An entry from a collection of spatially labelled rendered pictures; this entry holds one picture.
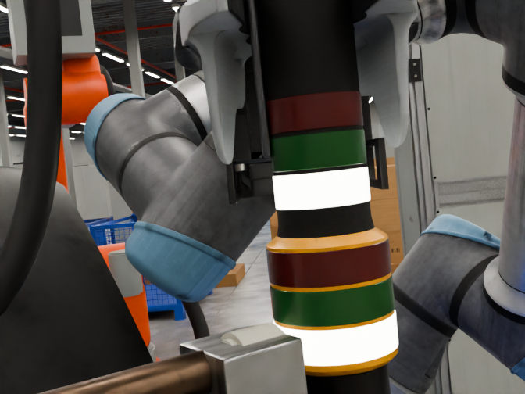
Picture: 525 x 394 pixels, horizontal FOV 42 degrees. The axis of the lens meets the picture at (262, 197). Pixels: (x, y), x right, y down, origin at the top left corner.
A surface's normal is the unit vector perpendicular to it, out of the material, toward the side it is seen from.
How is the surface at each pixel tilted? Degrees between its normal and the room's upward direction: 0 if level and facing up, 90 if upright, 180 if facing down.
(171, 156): 34
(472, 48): 90
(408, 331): 73
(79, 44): 90
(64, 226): 41
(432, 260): 62
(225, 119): 94
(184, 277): 109
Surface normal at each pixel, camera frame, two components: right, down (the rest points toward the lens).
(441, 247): -0.60, -0.37
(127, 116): -0.24, -0.74
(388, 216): -0.12, 0.07
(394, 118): -0.98, 0.17
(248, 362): 0.56, -0.01
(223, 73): 0.99, -0.02
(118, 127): -0.44, -0.59
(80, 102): 0.39, 0.30
